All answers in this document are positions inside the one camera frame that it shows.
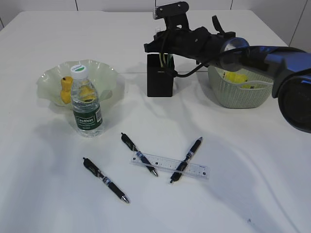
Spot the clear plastic water bottle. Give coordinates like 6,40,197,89
70,65,104,137

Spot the green ruffled glass plate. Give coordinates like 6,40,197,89
36,59,118,110

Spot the black pen left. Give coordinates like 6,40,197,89
83,157,130,204

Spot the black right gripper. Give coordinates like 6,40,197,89
144,27,219,63

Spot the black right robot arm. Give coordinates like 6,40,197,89
144,16,311,133

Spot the yellow pear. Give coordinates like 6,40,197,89
60,76,73,104

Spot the clear plastic ruler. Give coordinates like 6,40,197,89
130,153,210,180

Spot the black pen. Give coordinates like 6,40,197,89
121,133,158,177
83,157,130,204
170,137,203,183

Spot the green plastic woven basket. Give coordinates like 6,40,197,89
208,66,273,109

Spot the yellow utility knife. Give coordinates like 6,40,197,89
159,53,169,67

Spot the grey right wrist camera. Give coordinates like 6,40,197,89
153,1,189,30

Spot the black pen right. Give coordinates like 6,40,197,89
170,137,203,183

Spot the yellow waste paper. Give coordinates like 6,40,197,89
222,71,258,89

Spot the teal utility knife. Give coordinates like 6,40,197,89
166,54,174,68

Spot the black square pen holder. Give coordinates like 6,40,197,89
147,54,173,97

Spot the black pen middle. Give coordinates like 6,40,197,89
121,133,158,177

